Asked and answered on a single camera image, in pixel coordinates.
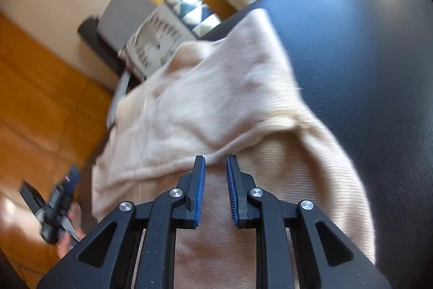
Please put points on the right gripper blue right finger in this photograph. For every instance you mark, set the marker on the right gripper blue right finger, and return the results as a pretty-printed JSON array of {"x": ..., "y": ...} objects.
[{"x": 258, "y": 209}]

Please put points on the tiger print cushion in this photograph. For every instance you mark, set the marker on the tiger print cushion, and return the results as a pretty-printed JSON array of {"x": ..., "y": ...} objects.
[{"x": 155, "y": 42}]

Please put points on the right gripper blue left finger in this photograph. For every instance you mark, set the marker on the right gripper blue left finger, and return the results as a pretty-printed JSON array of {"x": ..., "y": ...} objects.
[{"x": 178, "y": 208}]

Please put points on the person left hand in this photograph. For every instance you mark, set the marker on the person left hand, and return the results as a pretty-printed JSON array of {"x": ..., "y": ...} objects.
[{"x": 68, "y": 237}]

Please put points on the beige knitted sweater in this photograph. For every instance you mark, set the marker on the beige knitted sweater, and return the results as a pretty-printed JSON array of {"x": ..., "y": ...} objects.
[{"x": 236, "y": 96}]

